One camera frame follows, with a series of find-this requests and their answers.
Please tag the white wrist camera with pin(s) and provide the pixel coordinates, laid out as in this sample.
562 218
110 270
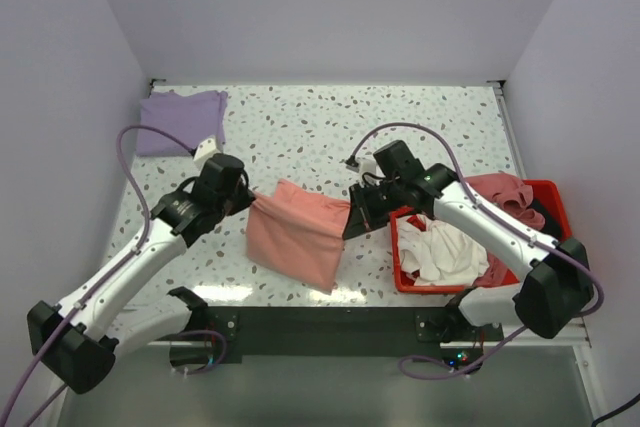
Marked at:
361 165
205 150

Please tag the salmon pink t shirt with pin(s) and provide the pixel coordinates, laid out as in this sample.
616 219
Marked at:
298 234

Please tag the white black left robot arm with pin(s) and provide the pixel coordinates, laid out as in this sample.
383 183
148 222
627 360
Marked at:
70 338

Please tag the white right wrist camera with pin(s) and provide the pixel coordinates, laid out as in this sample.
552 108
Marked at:
361 165

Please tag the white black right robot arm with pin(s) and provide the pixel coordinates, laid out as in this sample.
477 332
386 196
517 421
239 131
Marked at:
555 282

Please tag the white t shirt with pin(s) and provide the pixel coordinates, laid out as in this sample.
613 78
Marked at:
439 254

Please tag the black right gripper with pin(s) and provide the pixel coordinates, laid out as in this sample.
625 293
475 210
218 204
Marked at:
359 218

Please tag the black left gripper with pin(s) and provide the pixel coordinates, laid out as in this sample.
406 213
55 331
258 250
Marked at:
244 200

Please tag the red plastic bin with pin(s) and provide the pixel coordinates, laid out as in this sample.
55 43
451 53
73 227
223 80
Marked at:
545 191

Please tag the folded purple t shirt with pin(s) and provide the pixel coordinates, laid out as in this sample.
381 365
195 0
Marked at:
190 119

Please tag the black t shirt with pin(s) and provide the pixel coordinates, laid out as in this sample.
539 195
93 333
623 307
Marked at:
550 219

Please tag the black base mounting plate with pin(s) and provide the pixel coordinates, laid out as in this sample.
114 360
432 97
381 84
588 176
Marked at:
234 333

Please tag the dusty rose t shirt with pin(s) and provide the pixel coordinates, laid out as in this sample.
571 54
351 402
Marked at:
517 199

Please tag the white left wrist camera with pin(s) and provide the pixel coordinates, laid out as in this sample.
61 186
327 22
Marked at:
205 150

